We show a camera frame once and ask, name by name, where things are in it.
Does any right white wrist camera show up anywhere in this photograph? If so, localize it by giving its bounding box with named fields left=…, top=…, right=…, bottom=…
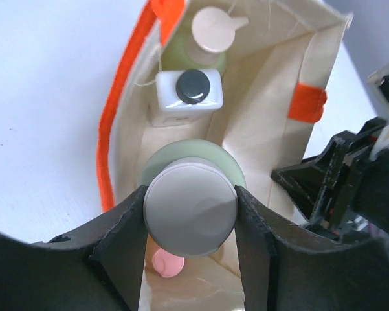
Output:
left=368, top=63, right=389, bottom=122

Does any green bottle beige cap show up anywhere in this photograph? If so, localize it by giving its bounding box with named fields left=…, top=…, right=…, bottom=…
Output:
left=161, top=6, right=249, bottom=75

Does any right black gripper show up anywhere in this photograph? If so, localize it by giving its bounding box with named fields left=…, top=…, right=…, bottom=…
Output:
left=271, top=118, right=389, bottom=240

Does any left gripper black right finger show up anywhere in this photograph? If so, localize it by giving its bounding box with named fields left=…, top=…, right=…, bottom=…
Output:
left=235, top=187, right=389, bottom=310

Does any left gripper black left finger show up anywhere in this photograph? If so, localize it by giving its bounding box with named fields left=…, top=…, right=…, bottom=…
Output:
left=0, top=186, right=148, bottom=310

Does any white bottle black cap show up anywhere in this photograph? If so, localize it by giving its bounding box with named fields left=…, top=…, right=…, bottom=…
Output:
left=150, top=69, right=223, bottom=127

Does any yellow bottle beige round cap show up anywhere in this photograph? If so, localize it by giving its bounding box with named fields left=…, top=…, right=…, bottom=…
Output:
left=139, top=139, right=246, bottom=258

